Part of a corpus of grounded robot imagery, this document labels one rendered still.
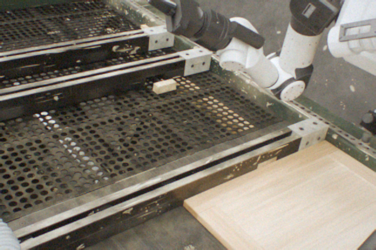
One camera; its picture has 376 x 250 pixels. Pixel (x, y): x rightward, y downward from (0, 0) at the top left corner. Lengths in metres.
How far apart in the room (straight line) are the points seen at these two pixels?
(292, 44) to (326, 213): 0.45
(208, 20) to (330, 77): 1.60
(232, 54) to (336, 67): 1.54
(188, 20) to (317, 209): 0.59
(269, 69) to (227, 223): 0.43
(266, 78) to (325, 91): 1.33
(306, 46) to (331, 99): 1.33
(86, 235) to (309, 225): 0.54
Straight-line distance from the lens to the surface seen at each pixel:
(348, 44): 1.10
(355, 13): 1.22
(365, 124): 1.77
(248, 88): 1.83
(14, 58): 1.79
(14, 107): 1.59
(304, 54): 1.39
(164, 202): 1.24
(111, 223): 1.18
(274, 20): 3.01
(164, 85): 1.75
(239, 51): 1.24
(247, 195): 1.35
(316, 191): 1.43
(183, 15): 1.14
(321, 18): 1.28
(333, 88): 2.70
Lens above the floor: 2.39
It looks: 51 degrees down
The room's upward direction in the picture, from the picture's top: 68 degrees counter-clockwise
